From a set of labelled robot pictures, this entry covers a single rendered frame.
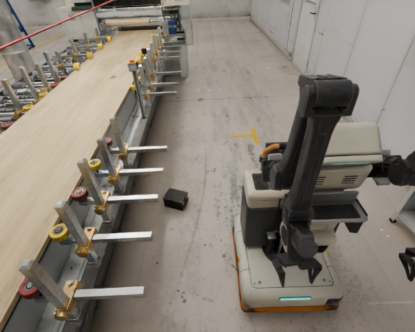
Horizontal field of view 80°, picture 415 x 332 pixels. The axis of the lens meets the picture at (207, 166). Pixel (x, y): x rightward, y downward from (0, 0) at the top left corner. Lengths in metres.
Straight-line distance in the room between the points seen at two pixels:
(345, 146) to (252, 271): 1.09
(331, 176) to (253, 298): 0.95
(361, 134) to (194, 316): 1.52
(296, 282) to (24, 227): 1.52
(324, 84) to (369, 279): 1.89
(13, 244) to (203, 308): 1.21
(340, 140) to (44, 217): 1.34
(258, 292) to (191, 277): 0.57
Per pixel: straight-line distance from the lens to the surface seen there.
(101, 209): 1.44
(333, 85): 0.60
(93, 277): 1.39
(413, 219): 2.69
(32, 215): 1.52
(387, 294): 2.32
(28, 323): 1.45
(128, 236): 1.28
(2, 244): 1.47
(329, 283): 1.85
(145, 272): 2.14
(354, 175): 1.11
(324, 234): 1.36
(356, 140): 0.97
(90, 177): 1.33
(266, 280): 1.75
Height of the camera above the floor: 1.83
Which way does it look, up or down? 39 degrees down
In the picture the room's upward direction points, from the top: 3 degrees counter-clockwise
